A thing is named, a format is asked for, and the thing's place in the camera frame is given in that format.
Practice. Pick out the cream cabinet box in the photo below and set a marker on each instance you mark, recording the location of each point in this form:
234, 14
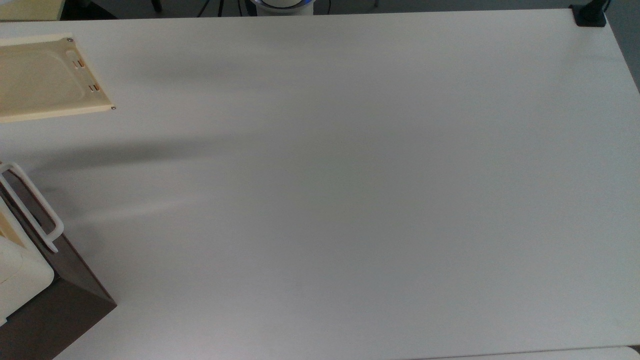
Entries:
22, 280

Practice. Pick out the black table clamp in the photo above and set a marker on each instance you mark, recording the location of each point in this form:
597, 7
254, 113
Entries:
590, 16

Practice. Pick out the yellow wooden furniture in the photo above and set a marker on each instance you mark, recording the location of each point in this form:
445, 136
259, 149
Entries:
30, 9

